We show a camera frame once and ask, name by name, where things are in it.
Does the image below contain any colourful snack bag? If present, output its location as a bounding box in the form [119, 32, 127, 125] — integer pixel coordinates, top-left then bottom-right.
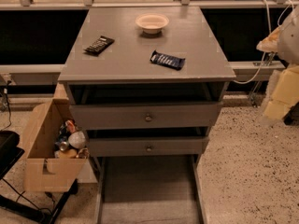
[59, 119, 78, 137]

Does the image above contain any blue rxbar blueberry wrapper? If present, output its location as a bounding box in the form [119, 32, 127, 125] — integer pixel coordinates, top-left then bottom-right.
[149, 50, 185, 71]

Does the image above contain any grey top drawer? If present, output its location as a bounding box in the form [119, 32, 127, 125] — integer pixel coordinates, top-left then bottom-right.
[70, 102, 221, 130]

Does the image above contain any white paper bowl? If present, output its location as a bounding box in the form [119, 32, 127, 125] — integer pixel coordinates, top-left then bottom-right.
[135, 13, 169, 35]

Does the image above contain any grey wooden drawer cabinet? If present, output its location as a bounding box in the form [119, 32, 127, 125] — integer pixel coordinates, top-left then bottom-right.
[57, 6, 237, 224]

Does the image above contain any metal soda can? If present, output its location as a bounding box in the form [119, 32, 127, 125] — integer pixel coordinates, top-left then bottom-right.
[59, 141, 69, 151]

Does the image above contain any cardboard box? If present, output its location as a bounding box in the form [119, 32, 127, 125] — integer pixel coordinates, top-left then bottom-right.
[21, 99, 87, 192]

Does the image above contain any grey open bottom drawer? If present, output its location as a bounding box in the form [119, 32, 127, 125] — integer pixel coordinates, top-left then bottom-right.
[95, 155, 206, 224]

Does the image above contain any white cable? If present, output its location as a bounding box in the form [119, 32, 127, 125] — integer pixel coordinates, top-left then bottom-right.
[233, 0, 295, 86]

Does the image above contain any black snack bar wrapper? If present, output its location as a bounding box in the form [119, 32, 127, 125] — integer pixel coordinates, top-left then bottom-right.
[84, 35, 114, 56]

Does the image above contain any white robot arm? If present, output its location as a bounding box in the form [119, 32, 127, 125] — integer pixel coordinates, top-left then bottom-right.
[256, 7, 299, 124]

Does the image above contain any grey middle drawer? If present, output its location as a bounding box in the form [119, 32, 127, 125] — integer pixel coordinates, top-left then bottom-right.
[88, 136, 209, 157]

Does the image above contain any black stand with tray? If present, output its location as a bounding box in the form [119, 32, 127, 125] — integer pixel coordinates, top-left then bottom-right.
[0, 131, 78, 224]

